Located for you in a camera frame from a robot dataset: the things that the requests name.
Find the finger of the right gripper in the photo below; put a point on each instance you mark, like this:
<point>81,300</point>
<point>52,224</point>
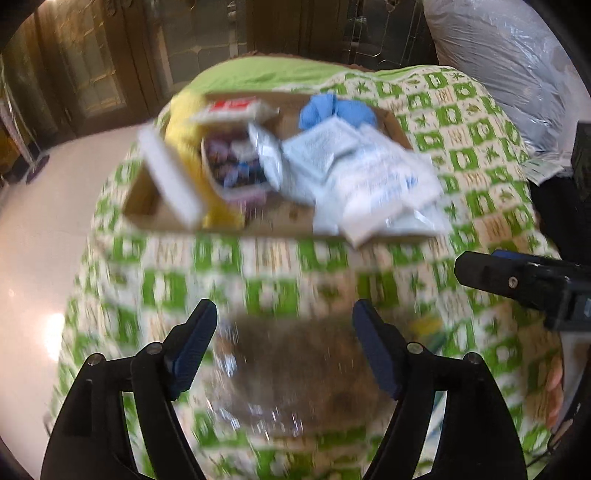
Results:
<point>522,284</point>
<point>511,259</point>

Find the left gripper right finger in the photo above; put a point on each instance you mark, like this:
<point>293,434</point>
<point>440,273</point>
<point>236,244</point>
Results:
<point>478,438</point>

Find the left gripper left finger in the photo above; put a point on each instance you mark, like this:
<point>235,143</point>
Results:
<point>90,438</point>

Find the white gauze packet printed date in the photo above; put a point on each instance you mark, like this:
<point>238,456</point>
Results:
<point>381,189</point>

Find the white packet blue text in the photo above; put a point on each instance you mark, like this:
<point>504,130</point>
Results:
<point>316,149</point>

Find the red white labelled packet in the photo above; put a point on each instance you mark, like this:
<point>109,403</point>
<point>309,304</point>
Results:
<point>239,110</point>

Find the person's left hand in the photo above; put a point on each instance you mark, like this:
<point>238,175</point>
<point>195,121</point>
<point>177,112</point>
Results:
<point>554,390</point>

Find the green white patterned quilt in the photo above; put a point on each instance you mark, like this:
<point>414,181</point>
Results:
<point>133,287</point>

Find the shallow cardboard box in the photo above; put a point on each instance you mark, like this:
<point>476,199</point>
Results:
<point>147,209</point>

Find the large clear plastic bag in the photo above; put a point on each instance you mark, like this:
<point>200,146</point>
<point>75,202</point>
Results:
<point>508,47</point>

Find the clear crinkled plastic bag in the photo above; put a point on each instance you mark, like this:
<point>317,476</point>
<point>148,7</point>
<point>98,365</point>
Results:
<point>289,376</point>

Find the blue towel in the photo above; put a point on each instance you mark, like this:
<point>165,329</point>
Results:
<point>321,107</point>

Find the small silver foil packet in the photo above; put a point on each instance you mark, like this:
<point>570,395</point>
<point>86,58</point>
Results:
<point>283,176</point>

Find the white sponge block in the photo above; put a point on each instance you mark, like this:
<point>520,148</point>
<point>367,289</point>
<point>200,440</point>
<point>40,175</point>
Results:
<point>171,178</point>

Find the cartoon print plastic case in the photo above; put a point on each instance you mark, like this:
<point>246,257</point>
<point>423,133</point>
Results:
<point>232,165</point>

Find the yellow towel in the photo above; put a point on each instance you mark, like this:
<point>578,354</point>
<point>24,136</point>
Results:
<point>185,136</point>

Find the dark wooden glass door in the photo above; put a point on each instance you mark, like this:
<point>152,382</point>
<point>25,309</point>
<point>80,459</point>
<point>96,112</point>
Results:
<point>75,68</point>

